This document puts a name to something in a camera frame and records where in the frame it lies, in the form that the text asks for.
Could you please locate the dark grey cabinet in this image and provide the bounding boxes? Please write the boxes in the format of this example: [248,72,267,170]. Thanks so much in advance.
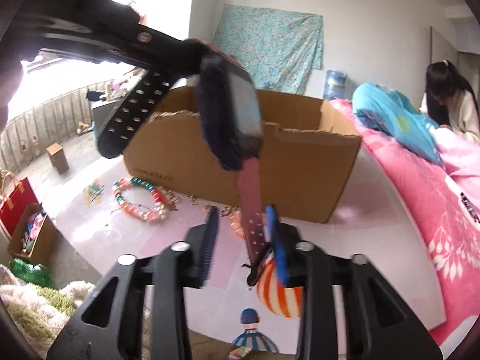
[91,100,121,135]

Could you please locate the dark haired person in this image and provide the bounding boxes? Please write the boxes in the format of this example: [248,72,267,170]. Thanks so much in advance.
[420,60,479,144]

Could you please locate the pink strap smart watch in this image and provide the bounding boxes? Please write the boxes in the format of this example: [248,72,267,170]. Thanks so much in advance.
[237,157,270,287]

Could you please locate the blue cartoon pillow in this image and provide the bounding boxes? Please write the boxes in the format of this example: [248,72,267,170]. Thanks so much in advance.
[352,82,443,166]

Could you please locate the black perforated strap watch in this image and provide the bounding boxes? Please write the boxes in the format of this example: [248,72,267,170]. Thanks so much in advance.
[97,71,181,158]

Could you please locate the multicolour glass bead bracelet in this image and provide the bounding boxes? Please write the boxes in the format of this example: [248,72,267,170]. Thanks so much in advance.
[111,176,170,224]

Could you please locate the small brown carton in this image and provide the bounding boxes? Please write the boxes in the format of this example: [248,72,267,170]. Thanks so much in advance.
[46,142,69,175]

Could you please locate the gold earring pair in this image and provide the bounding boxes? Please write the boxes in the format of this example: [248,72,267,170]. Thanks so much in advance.
[202,204,237,217]

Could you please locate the blue water jug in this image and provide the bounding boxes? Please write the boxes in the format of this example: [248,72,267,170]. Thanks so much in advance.
[323,69,347,100]

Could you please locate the fluffy green white rug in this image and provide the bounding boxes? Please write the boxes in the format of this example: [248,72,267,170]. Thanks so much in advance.
[1,266,95,359]

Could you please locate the orange pink bead bracelet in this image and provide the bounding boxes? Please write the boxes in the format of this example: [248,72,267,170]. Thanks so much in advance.
[228,209,246,239]

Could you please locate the pink floral quilt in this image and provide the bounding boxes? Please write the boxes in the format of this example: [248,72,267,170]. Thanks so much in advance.
[331,99,479,355]

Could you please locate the green plastic bag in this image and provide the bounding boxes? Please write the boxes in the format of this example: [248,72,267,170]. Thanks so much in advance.
[9,258,51,288]

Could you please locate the small open cardboard box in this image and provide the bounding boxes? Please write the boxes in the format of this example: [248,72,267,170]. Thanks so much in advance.
[7,204,57,265]

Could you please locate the turquoise floral wall cloth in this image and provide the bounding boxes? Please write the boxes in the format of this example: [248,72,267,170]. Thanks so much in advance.
[213,4,324,95]

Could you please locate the brown cardboard box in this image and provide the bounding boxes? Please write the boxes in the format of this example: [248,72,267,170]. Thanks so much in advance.
[123,85,363,224]

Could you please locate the gold chain jewelry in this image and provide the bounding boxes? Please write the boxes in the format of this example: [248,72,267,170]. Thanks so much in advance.
[157,185,198,211]

